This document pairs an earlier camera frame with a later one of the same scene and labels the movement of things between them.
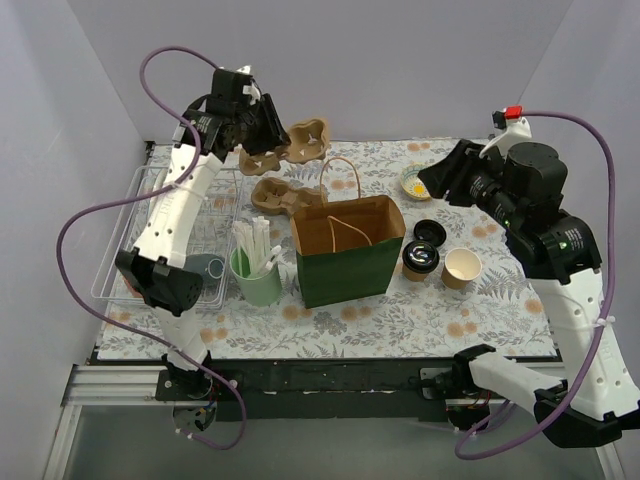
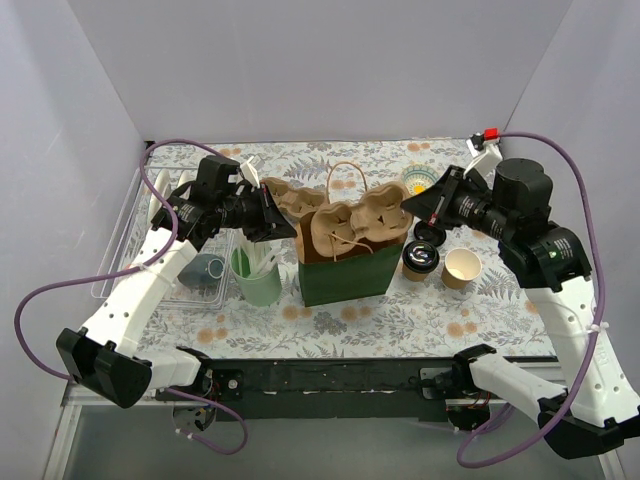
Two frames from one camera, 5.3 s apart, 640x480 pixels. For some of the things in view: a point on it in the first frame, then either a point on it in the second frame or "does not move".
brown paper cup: [461, 266] does not move
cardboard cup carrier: [307, 140] to [378, 217]
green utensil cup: [259, 291] does not move
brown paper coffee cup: [413, 276] does not move
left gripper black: [267, 126] to [261, 211]
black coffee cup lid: [420, 256] does not move
